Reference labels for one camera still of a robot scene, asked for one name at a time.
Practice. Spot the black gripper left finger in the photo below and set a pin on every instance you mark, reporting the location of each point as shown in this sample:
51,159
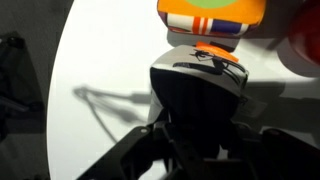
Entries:
133,153

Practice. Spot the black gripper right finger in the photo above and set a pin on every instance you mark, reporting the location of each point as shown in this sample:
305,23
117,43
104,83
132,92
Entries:
286,156

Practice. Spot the orange plush cube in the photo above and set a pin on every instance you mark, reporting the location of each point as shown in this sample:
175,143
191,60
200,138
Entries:
213,15

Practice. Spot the red toy tomato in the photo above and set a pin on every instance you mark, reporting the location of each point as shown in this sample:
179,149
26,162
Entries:
306,30

